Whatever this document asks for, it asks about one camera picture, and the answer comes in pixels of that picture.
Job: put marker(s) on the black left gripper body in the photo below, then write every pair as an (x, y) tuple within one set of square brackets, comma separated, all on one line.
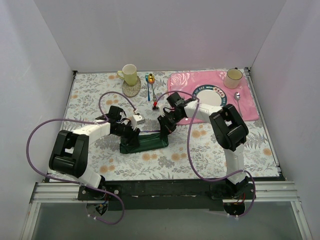
[(133, 133)]

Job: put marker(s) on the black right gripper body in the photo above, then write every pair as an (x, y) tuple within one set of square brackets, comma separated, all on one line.
[(165, 124)]

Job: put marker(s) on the dark green cloth napkin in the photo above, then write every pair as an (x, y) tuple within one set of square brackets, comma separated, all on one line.
[(143, 143)]

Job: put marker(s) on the purple spoon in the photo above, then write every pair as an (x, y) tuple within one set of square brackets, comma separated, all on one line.
[(150, 131)]

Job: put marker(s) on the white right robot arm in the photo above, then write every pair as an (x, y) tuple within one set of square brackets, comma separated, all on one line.
[(230, 132)]

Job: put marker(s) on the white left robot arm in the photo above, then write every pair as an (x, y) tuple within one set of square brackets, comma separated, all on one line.
[(71, 149)]

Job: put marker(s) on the speckled round coaster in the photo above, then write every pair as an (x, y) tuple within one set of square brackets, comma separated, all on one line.
[(131, 90)]

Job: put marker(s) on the gold rainbow spoon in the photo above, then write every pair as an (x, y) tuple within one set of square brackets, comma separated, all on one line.
[(151, 81)]

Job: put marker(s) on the white plate blue rim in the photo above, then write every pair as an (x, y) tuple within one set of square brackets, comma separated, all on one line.
[(210, 95)]

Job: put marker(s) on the yellow-green mug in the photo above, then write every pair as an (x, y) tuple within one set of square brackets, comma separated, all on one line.
[(128, 74)]

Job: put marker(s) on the silver spoon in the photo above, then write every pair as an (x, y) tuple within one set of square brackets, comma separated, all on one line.
[(237, 97)]

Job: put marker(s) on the cream enamel mug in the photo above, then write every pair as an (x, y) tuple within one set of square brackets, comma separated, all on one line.
[(232, 78)]

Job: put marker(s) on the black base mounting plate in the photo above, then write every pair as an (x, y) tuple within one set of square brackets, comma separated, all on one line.
[(168, 194)]

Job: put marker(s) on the pink rose placemat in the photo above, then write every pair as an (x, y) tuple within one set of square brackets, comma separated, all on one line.
[(189, 81)]

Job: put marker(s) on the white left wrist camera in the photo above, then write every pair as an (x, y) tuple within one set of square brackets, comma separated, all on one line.
[(137, 119)]

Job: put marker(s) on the blue handled spoon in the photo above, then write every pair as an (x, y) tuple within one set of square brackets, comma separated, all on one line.
[(148, 87)]

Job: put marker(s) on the aluminium frame rail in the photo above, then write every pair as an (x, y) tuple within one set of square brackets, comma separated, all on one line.
[(59, 192)]

